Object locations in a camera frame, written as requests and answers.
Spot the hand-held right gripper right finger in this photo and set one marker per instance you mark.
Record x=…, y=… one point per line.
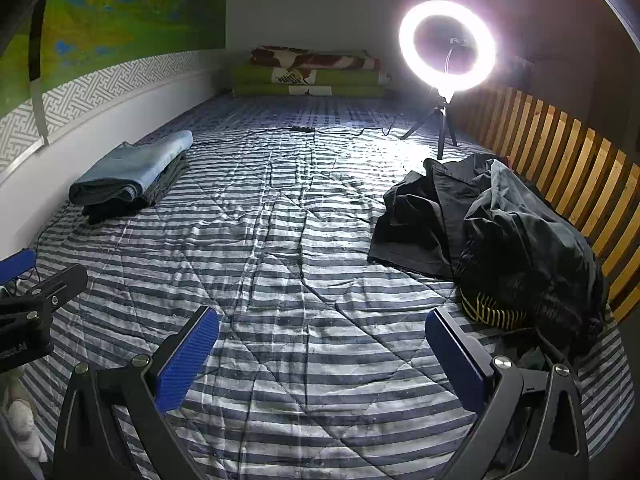
x=457, y=365

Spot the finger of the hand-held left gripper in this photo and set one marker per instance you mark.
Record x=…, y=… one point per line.
x=17, y=264
x=60, y=280

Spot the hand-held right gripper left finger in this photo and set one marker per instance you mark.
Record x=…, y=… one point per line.
x=187, y=360

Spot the black garment with yellow stripes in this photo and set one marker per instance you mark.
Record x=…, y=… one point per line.
x=492, y=312

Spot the white plush toy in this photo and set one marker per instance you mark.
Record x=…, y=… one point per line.
x=20, y=415

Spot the dark grey jacket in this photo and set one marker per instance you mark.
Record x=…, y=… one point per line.
x=525, y=260

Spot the folded blue jeans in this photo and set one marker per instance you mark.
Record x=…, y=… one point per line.
x=130, y=167

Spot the folded grey garment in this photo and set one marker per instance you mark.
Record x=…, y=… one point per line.
x=165, y=180

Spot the blue white striped quilt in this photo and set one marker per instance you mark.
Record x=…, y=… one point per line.
x=300, y=235

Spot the black tripod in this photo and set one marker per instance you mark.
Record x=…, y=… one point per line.
x=442, y=125

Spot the green folded mat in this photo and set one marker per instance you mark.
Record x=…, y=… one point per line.
x=350, y=77
x=360, y=91

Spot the white patterned cloth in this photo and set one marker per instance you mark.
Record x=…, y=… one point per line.
x=295, y=76

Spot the wooden slatted bed rail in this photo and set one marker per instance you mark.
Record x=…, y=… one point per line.
x=575, y=160

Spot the wall map poster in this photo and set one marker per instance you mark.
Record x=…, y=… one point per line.
x=125, y=10

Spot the wall socket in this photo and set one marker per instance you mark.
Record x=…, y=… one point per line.
x=458, y=40

